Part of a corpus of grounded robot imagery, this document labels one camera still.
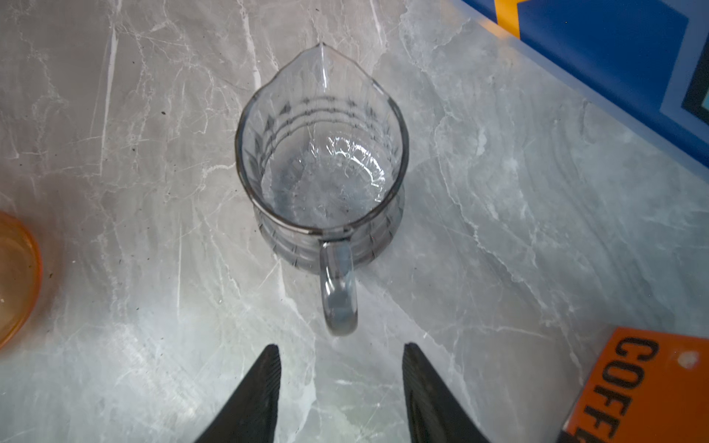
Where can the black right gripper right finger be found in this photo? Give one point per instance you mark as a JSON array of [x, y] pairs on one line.
[[434, 414]]

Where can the grey glass mug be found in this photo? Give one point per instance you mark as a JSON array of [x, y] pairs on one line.
[[322, 151]]

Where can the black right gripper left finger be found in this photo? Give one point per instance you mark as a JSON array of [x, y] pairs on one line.
[[251, 413]]

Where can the cream coffee filter pack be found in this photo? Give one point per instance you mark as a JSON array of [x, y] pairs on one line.
[[645, 387]]

